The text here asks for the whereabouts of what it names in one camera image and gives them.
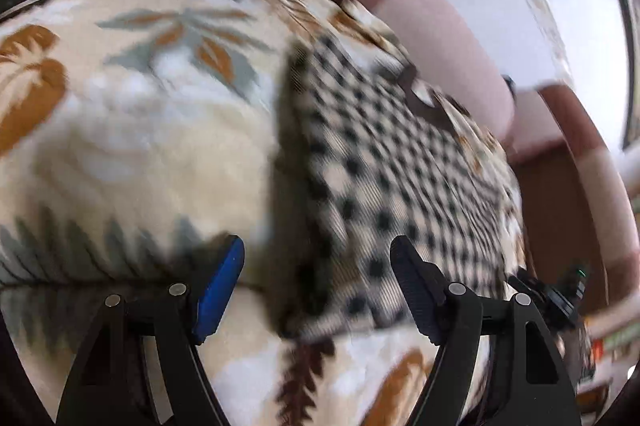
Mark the cream leaf-print fleece blanket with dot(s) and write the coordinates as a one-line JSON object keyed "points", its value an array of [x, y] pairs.
{"points": [[134, 133]]}

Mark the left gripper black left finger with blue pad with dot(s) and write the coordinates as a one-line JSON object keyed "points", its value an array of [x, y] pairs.
{"points": [[139, 362]]}

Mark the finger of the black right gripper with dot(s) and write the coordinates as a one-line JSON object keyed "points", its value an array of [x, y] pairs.
{"points": [[558, 303]]}

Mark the black cream checked jacket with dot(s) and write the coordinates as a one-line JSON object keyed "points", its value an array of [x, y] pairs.
{"points": [[380, 161]]}

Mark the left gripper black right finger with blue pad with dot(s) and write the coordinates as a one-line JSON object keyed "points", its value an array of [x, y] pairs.
{"points": [[497, 362]]}

